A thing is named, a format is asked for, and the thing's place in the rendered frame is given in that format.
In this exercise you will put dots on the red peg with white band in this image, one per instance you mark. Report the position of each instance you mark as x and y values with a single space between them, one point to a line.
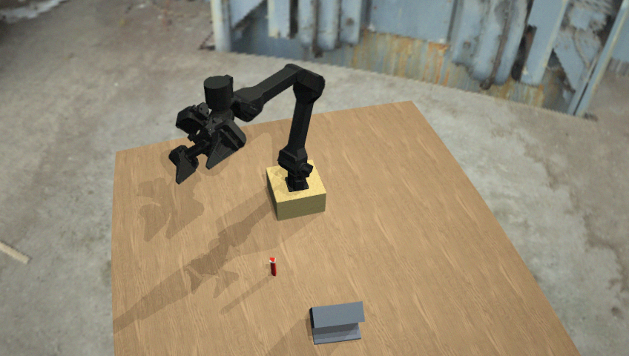
273 267

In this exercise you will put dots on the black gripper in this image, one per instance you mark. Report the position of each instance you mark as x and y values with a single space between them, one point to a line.
224 139

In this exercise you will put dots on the grey sloped panel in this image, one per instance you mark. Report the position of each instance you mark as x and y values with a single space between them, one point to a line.
336 323

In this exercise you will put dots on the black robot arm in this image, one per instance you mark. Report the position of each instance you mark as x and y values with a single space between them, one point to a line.
247 103

